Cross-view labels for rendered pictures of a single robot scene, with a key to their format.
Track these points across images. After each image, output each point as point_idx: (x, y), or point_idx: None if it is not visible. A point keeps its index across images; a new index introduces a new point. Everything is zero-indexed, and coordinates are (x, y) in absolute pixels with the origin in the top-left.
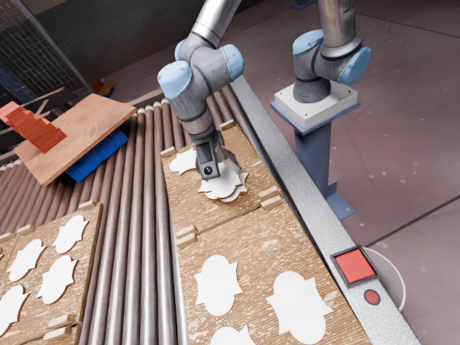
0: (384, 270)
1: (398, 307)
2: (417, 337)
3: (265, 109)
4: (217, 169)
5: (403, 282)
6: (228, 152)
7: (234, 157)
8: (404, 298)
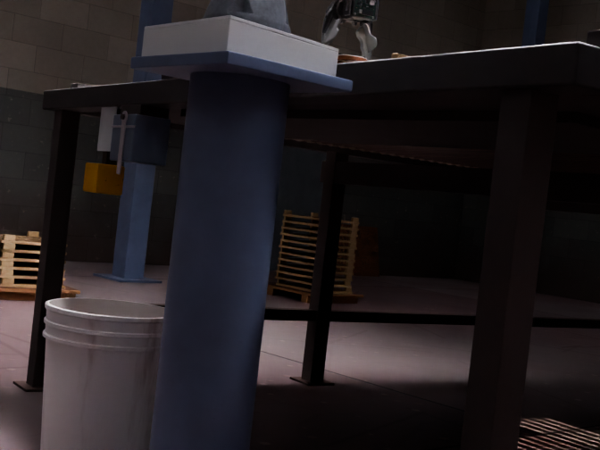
0: (55, 347)
1: (62, 308)
2: (143, 81)
3: (346, 62)
4: (328, 7)
5: (45, 302)
6: (329, 10)
7: (325, 20)
8: (53, 299)
